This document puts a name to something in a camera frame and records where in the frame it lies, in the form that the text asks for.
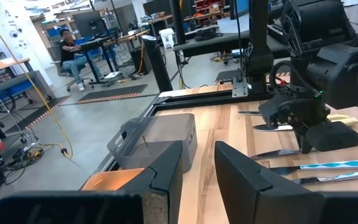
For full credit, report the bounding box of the shelf with blue bins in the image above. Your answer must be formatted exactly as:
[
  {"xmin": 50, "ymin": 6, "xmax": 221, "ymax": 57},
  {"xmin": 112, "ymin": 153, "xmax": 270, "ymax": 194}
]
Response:
[{"xmin": 40, "ymin": 18, "xmax": 105, "ymax": 62}]

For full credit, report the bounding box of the blue panel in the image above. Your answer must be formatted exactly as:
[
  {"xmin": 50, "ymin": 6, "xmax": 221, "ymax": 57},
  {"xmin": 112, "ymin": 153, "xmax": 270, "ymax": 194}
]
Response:
[{"xmin": 235, "ymin": 0, "xmax": 250, "ymax": 17}]

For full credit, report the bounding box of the black monitor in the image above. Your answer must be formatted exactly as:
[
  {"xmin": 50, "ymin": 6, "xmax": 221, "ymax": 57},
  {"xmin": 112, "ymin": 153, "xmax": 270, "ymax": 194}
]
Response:
[{"xmin": 72, "ymin": 10, "xmax": 108, "ymax": 39}]

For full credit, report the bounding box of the yellow cable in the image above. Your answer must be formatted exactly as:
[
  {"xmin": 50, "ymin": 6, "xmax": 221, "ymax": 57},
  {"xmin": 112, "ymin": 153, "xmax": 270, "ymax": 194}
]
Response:
[{"xmin": 0, "ymin": 1, "xmax": 74, "ymax": 160}]

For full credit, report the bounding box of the black aluminium table frame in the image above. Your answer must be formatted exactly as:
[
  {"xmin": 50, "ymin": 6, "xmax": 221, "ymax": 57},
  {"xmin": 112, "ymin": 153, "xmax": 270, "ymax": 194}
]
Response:
[{"xmin": 79, "ymin": 88, "xmax": 291, "ymax": 191}]

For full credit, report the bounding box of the desk with wooden top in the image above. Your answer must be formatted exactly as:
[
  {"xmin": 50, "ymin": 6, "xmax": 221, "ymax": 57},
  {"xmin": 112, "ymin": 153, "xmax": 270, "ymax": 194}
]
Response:
[{"xmin": 78, "ymin": 29, "xmax": 151, "ymax": 88}]

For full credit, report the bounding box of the black hazard-striped floor mat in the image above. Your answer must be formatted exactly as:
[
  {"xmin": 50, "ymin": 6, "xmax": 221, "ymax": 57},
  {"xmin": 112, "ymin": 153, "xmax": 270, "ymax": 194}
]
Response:
[
  {"xmin": 75, "ymin": 83, "xmax": 149, "ymax": 105},
  {"xmin": 4, "ymin": 95, "xmax": 72, "ymax": 135}
]

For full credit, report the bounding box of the black coiled cable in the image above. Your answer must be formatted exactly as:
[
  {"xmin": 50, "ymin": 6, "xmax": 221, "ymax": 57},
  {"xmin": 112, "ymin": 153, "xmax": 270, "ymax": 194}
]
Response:
[{"xmin": 194, "ymin": 27, "xmax": 224, "ymax": 42}]

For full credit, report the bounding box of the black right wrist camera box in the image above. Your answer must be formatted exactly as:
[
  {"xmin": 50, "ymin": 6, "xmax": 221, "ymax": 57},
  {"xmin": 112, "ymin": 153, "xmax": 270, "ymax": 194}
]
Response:
[{"xmin": 305, "ymin": 121, "xmax": 358, "ymax": 152}]

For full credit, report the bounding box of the dark grey side table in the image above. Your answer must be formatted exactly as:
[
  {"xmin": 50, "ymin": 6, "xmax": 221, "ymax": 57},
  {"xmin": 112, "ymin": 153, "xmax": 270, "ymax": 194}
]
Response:
[{"xmin": 172, "ymin": 29, "xmax": 291, "ymax": 60}]

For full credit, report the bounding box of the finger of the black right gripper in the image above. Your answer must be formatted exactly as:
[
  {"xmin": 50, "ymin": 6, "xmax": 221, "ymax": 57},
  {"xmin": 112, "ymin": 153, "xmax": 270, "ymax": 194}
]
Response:
[{"xmin": 293, "ymin": 124, "xmax": 313, "ymax": 155}]

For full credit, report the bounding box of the person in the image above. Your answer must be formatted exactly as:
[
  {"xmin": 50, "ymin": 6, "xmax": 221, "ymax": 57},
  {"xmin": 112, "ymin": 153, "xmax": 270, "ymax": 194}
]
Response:
[{"xmin": 58, "ymin": 28, "xmax": 88, "ymax": 93}]

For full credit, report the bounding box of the black pole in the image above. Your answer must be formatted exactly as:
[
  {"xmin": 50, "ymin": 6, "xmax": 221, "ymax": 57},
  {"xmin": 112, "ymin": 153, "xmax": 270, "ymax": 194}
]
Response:
[{"xmin": 168, "ymin": 0, "xmax": 186, "ymax": 45}]

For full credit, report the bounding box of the silver mounting bracket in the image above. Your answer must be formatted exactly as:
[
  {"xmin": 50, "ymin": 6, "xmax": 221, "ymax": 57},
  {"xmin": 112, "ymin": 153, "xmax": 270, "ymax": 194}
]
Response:
[{"xmin": 231, "ymin": 77, "xmax": 249, "ymax": 98}]

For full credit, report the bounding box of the grey office chair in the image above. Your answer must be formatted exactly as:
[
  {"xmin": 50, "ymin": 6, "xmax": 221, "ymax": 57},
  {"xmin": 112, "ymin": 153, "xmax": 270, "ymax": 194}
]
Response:
[{"xmin": 50, "ymin": 60, "xmax": 94, "ymax": 93}]

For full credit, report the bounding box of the white waste bin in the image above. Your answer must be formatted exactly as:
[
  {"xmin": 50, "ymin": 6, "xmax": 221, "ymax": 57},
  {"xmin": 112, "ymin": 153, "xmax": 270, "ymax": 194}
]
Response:
[{"xmin": 158, "ymin": 28, "xmax": 176, "ymax": 50}]

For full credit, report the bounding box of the floor cable pile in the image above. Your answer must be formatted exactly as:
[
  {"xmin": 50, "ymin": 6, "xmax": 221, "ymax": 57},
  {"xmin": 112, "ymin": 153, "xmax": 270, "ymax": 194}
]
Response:
[{"xmin": 0, "ymin": 136, "xmax": 47, "ymax": 185}]

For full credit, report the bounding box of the grey plastic bin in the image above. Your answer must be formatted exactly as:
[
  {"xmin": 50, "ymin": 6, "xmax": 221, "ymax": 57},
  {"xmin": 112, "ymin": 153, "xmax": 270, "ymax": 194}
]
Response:
[{"xmin": 106, "ymin": 112, "xmax": 198, "ymax": 174}]

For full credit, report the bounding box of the black right gantry upright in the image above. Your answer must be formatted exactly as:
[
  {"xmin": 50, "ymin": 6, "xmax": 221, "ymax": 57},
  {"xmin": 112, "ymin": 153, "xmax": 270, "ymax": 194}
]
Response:
[{"xmin": 247, "ymin": 0, "xmax": 275, "ymax": 96}]

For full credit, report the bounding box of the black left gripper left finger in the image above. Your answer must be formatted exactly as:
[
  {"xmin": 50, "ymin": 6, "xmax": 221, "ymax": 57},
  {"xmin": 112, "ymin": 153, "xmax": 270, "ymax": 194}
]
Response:
[{"xmin": 0, "ymin": 139, "xmax": 184, "ymax": 224}]

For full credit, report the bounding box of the black cylinder with silver top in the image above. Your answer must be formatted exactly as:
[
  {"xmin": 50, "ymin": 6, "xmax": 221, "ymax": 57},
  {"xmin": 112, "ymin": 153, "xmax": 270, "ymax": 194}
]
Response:
[{"xmin": 141, "ymin": 34, "xmax": 174, "ymax": 93}]

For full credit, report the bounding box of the white pillar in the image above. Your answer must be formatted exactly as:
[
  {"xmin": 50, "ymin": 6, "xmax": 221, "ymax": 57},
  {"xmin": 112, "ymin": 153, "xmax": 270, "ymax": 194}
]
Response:
[{"xmin": 0, "ymin": 0, "xmax": 55, "ymax": 87}]

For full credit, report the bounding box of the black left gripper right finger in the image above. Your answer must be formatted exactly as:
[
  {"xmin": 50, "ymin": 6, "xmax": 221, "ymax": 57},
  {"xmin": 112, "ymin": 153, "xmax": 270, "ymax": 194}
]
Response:
[{"xmin": 214, "ymin": 141, "xmax": 358, "ymax": 224}]

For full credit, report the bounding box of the orange plastic bin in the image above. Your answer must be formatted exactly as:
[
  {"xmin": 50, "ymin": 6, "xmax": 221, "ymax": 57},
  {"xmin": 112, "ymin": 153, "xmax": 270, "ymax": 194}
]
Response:
[{"xmin": 81, "ymin": 167, "xmax": 145, "ymax": 192}]

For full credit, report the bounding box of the grey workbench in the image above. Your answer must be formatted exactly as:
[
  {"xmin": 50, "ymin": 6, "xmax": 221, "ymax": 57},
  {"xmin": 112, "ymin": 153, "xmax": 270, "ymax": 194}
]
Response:
[{"xmin": 0, "ymin": 57, "xmax": 57, "ymax": 110}]

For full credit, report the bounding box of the blue patterned-handle table knife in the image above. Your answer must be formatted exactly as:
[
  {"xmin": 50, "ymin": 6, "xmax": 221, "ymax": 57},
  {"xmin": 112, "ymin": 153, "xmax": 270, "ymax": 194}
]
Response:
[
  {"xmin": 270, "ymin": 159, "xmax": 358, "ymax": 175},
  {"xmin": 249, "ymin": 135, "xmax": 358, "ymax": 160},
  {"xmin": 292, "ymin": 167, "xmax": 358, "ymax": 185}
]

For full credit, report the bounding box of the black right camera cable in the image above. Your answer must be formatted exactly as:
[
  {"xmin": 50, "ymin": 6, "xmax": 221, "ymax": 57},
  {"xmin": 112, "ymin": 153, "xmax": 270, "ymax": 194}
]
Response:
[{"xmin": 268, "ymin": 60, "xmax": 323, "ymax": 98}]

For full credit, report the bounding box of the black computer tower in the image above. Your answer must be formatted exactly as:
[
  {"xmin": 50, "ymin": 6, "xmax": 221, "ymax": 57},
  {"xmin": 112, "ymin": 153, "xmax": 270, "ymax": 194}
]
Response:
[{"xmin": 129, "ymin": 46, "xmax": 153, "ymax": 75}]

